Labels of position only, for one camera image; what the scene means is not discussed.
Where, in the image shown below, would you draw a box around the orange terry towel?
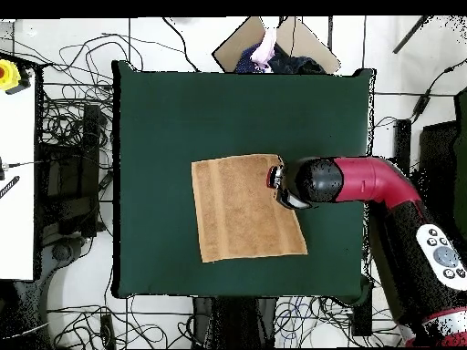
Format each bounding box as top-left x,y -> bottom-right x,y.
190,153 -> 308,264

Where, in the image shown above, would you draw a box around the dark green table cloth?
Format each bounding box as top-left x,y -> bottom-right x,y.
110,59 -> 377,305

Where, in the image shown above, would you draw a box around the dark navy garment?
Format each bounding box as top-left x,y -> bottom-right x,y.
267,43 -> 327,75

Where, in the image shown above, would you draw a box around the blue dotted garment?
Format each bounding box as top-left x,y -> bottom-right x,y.
233,42 -> 269,74

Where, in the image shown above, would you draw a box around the white pink garment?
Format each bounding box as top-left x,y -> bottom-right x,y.
250,26 -> 278,72

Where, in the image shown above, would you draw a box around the black equipment stand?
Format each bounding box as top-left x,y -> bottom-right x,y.
392,118 -> 459,220
36,103 -> 110,245

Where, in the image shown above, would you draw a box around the brown cardboard box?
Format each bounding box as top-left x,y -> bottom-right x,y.
212,15 -> 342,75

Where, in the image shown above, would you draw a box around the dark green draped fabric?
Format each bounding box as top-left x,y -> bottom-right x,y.
451,87 -> 467,242

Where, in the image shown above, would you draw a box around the black rod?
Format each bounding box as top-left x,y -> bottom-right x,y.
392,15 -> 432,55

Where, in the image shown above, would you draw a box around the grey stand base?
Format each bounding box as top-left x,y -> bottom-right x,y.
39,236 -> 87,278

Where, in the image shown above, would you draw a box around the white desk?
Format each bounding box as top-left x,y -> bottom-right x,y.
0,70 -> 36,281

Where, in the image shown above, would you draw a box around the black button holder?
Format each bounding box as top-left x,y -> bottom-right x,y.
5,66 -> 34,96

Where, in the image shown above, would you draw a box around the yellow emergency stop button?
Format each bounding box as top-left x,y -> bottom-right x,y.
0,58 -> 22,92

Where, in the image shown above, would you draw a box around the blue cable loops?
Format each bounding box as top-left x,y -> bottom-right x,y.
275,296 -> 312,343

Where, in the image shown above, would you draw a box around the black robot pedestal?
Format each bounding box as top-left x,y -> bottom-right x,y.
191,295 -> 277,349

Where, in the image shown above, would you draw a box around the black cable with adapter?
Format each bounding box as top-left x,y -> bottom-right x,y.
410,57 -> 467,122

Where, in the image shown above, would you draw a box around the black ribbed strap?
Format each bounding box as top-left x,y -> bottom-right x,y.
0,175 -> 20,200

